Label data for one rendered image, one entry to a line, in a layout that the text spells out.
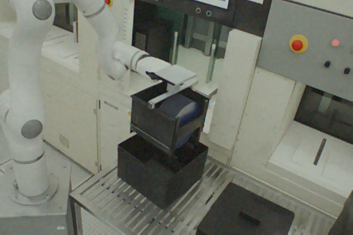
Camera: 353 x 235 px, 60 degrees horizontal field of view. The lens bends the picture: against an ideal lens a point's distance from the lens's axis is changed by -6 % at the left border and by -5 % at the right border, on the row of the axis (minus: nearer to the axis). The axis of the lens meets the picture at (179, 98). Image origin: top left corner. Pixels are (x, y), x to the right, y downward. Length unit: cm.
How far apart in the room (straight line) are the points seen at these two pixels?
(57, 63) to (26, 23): 124
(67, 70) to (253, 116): 124
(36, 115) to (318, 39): 99
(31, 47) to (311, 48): 94
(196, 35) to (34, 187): 163
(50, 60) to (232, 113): 133
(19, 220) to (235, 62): 103
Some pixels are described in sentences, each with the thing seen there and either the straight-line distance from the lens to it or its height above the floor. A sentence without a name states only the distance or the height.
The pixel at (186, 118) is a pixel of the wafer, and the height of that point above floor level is 111.
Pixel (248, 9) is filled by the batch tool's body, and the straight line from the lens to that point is 127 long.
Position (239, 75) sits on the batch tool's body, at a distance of 129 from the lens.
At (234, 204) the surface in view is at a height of 86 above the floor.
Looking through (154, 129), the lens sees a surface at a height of 109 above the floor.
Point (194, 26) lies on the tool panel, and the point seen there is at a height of 103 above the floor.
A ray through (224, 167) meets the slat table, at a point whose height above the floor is 76.
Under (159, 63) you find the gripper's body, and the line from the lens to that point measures 119.
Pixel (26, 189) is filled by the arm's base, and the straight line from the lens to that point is 135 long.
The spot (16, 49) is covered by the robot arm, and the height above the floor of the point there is 138.
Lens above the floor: 177
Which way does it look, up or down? 30 degrees down
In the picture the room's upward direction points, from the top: 8 degrees clockwise
